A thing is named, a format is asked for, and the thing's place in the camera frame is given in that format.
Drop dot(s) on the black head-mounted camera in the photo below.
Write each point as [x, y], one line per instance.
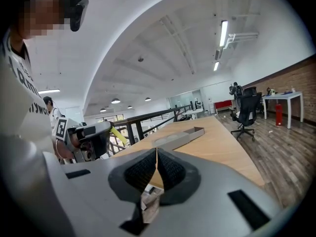
[78, 9]

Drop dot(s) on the ceiling air vent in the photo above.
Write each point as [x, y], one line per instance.
[218, 54]

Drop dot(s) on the person's white printed t-shirt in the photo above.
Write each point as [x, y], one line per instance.
[37, 117]

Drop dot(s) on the white water dispenser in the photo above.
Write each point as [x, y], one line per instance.
[211, 105]

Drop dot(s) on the short ceiling tube light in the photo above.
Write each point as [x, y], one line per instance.
[216, 66]

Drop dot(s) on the grey cardboard box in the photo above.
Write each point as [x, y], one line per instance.
[177, 138]

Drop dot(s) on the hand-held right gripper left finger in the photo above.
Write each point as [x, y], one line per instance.
[140, 174]

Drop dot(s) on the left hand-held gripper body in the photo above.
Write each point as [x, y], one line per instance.
[74, 137]

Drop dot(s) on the long ceiling tube light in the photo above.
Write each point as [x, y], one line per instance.
[223, 33]

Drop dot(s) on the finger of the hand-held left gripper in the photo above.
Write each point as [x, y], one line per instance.
[102, 143]
[103, 126]

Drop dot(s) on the person's head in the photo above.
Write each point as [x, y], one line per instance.
[42, 11]

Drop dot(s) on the black office chair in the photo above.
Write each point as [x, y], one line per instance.
[247, 110]

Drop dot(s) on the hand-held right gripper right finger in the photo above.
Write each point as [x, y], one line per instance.
[172, 174]

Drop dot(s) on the blue item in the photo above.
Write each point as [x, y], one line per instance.
[288, 92]

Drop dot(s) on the black metal railing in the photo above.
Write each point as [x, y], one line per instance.
[138, 118]

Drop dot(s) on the white table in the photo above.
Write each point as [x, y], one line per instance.
[284, 96]

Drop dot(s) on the red sofa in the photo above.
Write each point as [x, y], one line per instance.
[222, 104]

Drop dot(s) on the red fire extinguisher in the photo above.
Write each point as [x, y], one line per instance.
[279, 115]

